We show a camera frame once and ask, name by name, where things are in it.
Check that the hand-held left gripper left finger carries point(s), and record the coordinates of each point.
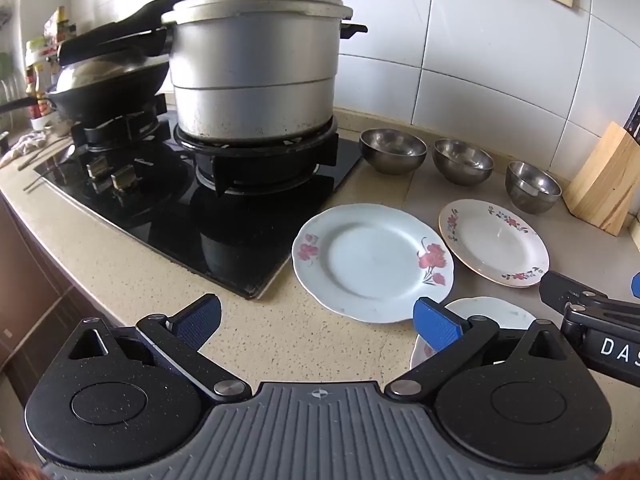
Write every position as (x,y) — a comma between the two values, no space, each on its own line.
(200,321)

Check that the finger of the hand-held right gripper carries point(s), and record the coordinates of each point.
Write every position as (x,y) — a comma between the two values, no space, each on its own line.
(636,284)
(562,287)

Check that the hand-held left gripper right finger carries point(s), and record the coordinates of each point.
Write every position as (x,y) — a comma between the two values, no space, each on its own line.
(437,327)

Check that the white floral plate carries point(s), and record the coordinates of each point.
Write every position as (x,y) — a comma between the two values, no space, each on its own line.
(495,310)

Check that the gold rim floral plate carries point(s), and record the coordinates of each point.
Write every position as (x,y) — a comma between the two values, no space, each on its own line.
(492,240)

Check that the large pink flower plate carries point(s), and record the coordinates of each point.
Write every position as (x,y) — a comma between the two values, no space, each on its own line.
(370,260)

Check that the stainless steel bowl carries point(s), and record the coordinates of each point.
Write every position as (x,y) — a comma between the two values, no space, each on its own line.
(532,192)
(392,152)
(462,162)

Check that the wooden knife block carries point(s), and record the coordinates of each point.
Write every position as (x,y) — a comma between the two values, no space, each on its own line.
(605,180)

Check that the black glass gas stove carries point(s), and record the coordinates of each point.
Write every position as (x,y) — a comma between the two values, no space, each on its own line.
(165,210)

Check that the brass stove knob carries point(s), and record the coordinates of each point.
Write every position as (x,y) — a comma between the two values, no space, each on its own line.
(124,179)
(96,166)

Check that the black burner grate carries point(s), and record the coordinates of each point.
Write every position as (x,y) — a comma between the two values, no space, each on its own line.
(120,130)
(250,157)

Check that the brown kitchen cabinet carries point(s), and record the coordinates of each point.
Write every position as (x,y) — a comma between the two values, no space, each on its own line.
(30,285)

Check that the metal spoon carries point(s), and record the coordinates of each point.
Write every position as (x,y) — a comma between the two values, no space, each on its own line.
(66,154)

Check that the black wok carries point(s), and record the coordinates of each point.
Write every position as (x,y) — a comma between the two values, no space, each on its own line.
(115,97)

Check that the aluminium pressure cooker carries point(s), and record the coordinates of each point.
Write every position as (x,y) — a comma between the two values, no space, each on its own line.
(250,85)

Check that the white kitchen cloth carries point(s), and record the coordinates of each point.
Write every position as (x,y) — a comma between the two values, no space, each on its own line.
(25,147)

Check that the group of condiment bottles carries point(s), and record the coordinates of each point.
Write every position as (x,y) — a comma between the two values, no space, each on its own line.
(42,80)

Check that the aluminium pressure cooker lid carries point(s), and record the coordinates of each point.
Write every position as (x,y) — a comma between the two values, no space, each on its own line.
(260,5)

